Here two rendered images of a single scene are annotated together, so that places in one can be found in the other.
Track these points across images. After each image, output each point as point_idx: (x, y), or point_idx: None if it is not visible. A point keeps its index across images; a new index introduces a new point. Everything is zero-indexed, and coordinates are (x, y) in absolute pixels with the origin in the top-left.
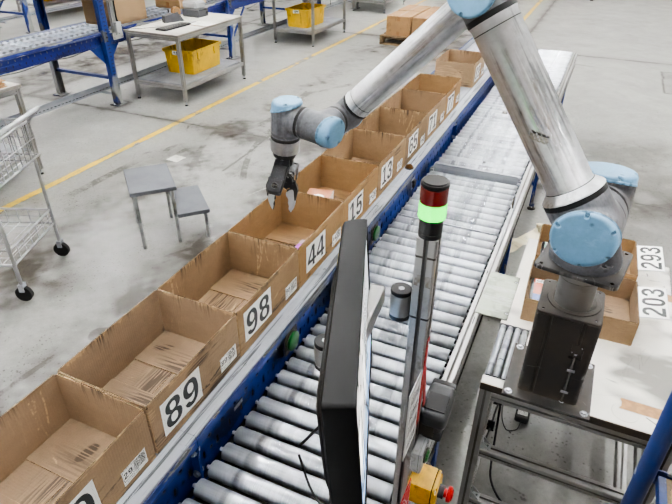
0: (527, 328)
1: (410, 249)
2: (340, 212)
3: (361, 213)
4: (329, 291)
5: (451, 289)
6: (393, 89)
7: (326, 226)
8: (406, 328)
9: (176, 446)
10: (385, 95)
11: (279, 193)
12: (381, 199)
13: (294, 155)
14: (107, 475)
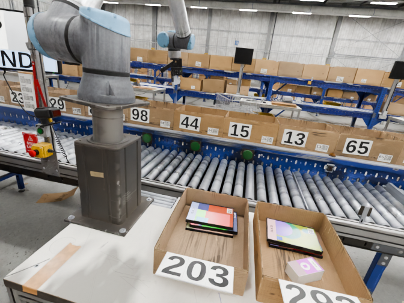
0: (173, 207)
1: (249, 172)
2: (219, 120)
3: (248, 140)
4: (193, 151)
5: (213, 183)
6: (172, 14)
7: (202, 117)
8: (167, 167)
9: (86, 117)
10: (173, 19)
11: (160, 70)
12: (273, 146)
13: (172, 58)
14: (68, 103)
